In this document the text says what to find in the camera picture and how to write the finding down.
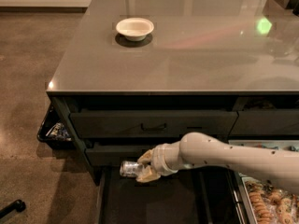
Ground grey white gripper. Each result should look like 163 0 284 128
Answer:
136 143 179 183

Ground silver blue redbull can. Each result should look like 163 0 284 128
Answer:
120 161 144 177

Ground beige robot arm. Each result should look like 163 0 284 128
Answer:
136 133 299 195

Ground dark top left drawer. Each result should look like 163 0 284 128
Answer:
70 110 237 138

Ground open dark bottom drawer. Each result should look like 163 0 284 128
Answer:
99 168 240 224

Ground dark middle right drawer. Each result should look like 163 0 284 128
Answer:
229 140 299 224

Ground snack packets in drawer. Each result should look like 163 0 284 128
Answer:
245 143 299 224

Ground dark top right drawer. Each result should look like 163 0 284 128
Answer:
231 110 299 136

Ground crumpled wrappers in bin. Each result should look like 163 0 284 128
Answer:
46 122 71 141

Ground black floor bin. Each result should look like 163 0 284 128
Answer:
36 105 75 150

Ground black cylindrical floor object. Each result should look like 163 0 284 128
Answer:
0 200 26 218

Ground white paper bowl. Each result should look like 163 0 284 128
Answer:
116 18 154 41

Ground dark cabinet frame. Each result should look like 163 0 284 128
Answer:
47 90 299 182

